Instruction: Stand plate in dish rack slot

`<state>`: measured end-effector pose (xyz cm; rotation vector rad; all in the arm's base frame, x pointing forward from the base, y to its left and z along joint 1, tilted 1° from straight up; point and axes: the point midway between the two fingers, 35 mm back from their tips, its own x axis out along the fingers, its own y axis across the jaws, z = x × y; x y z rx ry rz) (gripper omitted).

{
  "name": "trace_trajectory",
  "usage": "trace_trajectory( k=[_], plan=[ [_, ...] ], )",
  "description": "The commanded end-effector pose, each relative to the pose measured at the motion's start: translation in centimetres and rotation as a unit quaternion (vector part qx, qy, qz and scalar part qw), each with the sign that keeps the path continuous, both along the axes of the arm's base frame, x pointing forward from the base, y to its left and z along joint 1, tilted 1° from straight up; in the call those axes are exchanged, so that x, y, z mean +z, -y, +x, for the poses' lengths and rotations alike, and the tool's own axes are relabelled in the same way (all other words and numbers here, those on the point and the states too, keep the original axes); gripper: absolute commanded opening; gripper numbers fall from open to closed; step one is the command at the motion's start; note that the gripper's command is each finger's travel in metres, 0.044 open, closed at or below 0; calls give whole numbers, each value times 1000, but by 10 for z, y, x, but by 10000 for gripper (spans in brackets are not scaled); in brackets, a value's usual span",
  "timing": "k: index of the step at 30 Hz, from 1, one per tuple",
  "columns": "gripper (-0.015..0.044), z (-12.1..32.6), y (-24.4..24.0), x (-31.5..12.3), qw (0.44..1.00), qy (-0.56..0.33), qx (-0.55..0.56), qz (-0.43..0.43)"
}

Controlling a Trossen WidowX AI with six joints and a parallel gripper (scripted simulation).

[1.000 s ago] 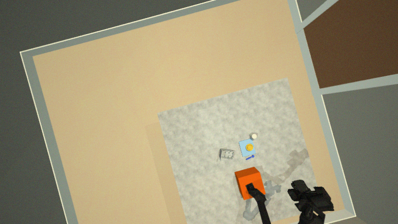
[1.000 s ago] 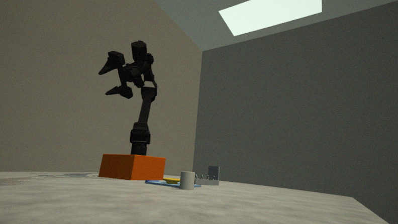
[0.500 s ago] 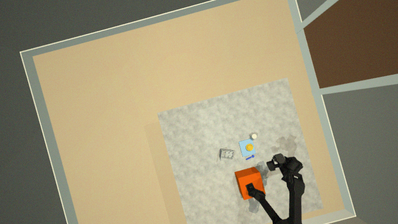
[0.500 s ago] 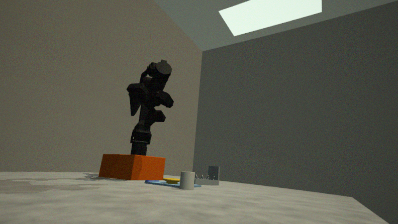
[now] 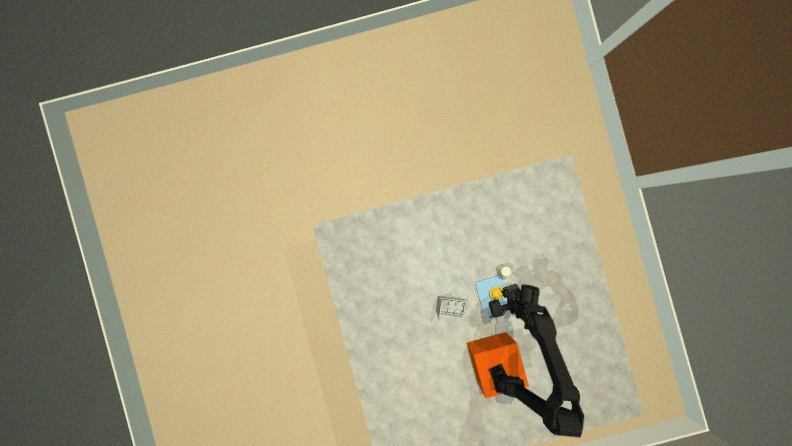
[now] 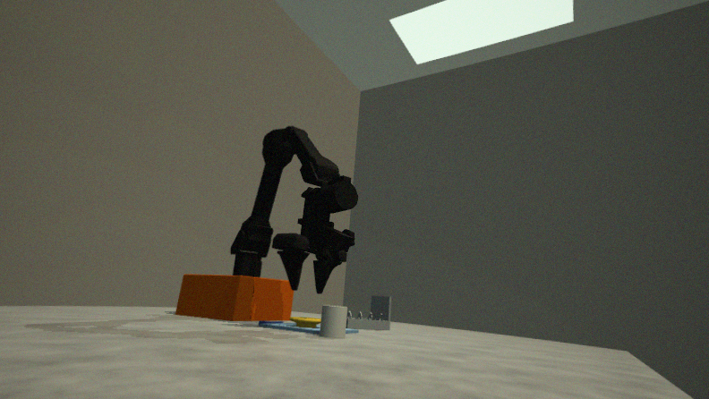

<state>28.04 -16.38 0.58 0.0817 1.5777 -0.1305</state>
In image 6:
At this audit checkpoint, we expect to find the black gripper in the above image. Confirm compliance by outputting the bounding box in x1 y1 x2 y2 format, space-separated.
272 213 347 294

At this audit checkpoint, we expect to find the grey dish rack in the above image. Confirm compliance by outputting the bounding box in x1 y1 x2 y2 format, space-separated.
346 296 391 330

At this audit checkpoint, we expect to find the yellow plate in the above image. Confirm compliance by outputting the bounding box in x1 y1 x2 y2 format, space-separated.
289 317 321 327

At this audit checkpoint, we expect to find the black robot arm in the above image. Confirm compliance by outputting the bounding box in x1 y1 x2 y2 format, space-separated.
231 126 358 277

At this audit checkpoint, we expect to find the grey cylinder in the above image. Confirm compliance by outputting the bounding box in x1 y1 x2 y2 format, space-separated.
320 305 347 339

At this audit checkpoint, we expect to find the light blue flat mat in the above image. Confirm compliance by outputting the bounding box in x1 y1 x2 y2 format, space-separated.
260 323 359 334

